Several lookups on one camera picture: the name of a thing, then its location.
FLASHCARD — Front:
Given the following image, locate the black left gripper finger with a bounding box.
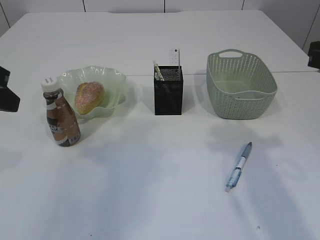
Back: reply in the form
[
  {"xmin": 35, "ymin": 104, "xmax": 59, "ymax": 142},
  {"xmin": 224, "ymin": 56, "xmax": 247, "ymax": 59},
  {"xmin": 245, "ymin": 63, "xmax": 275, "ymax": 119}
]
[{"xmin": 0, "ymin": 67, "xmax": 21, "ymax": 113}]

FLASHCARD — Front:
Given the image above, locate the clear plastic ruler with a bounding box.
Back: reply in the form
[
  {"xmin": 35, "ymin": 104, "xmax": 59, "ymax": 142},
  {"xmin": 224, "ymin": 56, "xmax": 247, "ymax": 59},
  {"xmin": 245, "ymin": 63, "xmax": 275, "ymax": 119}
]
[{"xmin": 169, "ymin": 48, "xmax": 181, "ymax": 67}]

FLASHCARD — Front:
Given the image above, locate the cream white click pen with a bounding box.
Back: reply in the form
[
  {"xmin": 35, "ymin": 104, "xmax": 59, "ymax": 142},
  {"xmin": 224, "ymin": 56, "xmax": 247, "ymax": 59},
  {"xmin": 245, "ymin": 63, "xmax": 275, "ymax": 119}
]
[{"xmin": 153, "ymin": 60, "xmax": 165, "ymax": 81}]

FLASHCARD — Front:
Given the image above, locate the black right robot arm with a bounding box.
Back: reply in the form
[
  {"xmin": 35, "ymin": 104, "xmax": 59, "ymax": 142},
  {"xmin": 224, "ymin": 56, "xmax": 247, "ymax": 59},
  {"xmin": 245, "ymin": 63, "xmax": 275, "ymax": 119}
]
[{"xmin": 307, "ymin": 41, "xmax": 320, "ymax": 69}]

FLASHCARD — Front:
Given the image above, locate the black mesh pen holder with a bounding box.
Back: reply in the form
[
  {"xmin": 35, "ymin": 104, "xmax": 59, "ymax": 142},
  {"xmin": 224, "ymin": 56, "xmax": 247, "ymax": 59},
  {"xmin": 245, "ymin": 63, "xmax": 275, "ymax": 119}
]
[{"xmin": 153, "ymin": 65, "xmax": 184, "ymax": 116}]

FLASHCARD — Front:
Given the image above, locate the green wavy glass plate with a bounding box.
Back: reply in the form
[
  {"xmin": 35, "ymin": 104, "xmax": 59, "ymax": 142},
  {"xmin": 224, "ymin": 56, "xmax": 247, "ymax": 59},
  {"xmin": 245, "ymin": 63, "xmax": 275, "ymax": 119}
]
[{"xmin": 57, "ymin": 65, "xmax": 126, "ymax": 121}]

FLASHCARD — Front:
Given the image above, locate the green plastic woven basket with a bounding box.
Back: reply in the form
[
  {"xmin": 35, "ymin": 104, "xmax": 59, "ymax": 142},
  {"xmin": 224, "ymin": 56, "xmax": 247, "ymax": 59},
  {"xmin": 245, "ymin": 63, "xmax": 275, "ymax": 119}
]
[{"xmin": 206, "ymin": 49, "xmax": 278, "ymax": 120}]

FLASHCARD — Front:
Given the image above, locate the sugared bread loaf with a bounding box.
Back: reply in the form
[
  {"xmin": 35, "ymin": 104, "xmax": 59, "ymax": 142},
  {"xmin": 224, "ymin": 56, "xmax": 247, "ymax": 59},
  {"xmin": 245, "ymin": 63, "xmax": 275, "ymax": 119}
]
[{"xmin": 75, "ymin": 81, "xmax": 105, "ymax": 115}]

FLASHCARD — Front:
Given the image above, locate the light blue click pen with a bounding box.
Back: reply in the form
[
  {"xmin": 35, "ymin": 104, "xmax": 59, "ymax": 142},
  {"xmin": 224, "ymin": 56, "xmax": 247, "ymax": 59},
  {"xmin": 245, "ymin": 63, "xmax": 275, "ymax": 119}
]
[{"xmin": 225, "ymin": 142, "xmax": 252, "ymax": 193}]

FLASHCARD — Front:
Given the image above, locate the brown plastic drink bottle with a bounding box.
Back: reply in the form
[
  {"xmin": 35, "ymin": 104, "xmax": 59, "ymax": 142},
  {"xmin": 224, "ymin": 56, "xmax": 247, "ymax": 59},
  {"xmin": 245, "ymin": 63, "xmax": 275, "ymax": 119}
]
[{"xmin": 41, "ymin": 77, "xmax": 81, "ymax": 147}]

